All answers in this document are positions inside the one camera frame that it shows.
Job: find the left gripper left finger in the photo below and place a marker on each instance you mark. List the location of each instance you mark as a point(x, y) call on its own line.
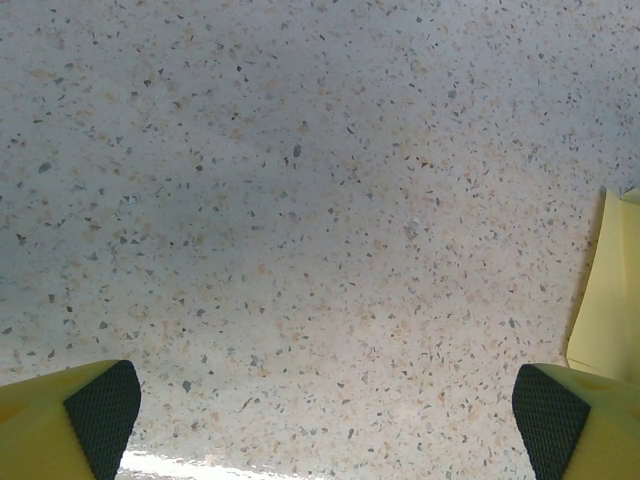
point(60, 430)

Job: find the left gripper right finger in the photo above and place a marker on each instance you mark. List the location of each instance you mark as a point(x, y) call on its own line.
point(580, 430)

